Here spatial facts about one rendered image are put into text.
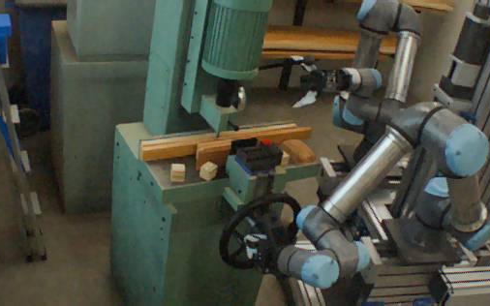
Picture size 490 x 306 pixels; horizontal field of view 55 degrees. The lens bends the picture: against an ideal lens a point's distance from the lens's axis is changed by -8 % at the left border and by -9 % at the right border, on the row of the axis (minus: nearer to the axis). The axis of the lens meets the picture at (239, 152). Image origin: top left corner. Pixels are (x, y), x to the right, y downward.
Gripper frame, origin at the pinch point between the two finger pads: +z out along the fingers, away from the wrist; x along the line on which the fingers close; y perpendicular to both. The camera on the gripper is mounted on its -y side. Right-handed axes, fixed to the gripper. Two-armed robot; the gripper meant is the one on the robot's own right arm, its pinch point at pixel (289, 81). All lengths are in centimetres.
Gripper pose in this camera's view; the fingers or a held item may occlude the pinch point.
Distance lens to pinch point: 155.9
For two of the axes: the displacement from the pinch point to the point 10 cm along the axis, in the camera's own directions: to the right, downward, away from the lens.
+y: 5.1, 0.9, -8.5
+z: -8.6, 1.1, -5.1
